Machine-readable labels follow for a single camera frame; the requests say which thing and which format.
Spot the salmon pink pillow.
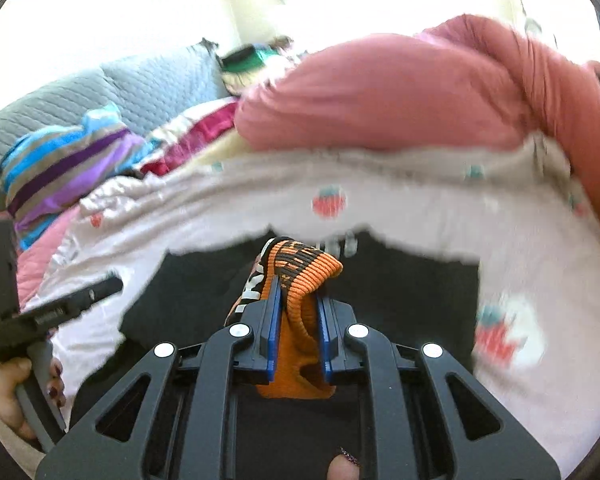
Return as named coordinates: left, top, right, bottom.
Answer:
left=235, top=14, right=600, bottom=241

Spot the person's left hand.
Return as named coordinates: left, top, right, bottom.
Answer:
left=0, top=357, right=67, bottom=441

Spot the green and black cloth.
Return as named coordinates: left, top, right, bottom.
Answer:
left=220, top=35, right=306, bottom=91

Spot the magenta cloth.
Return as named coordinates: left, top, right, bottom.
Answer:
left=140, top=100, right=241, bottom=176

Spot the person's right hand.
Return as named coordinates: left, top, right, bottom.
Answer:
left=327, top=452, right=362, bottom=480

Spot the strawberry print blanket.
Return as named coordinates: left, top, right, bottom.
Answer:
left=17, top=135, right=600, bottom=471

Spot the orange knitted garment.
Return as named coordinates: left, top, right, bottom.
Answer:
left=227, top=236, right=344, bottom=401

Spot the pink quilted cloth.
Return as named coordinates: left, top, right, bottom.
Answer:
left=15, top=206, right=83, bottom=311

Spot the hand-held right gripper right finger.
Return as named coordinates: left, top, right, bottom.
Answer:
left=317, top=297, right=563, bottom=480

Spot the person's left forearm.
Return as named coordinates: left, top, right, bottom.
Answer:
left=0, top=410, right=48, bottom=480

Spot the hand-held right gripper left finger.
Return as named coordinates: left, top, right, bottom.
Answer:
left=35, top=287, right=283, bottom=480

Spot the black shirt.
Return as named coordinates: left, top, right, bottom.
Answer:
left=70, top=227, right=481, bottom=480

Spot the cream cloth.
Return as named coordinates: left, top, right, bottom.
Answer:
left=190, top=137, right=261, bottom=167

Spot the striped pillow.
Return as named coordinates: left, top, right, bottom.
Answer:
left=0, top=105, right=148, bottom=251

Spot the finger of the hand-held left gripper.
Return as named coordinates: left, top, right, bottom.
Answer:
left=17, top=277, right=124, bottom=333
left=0, top=220, right=20, bottom=322

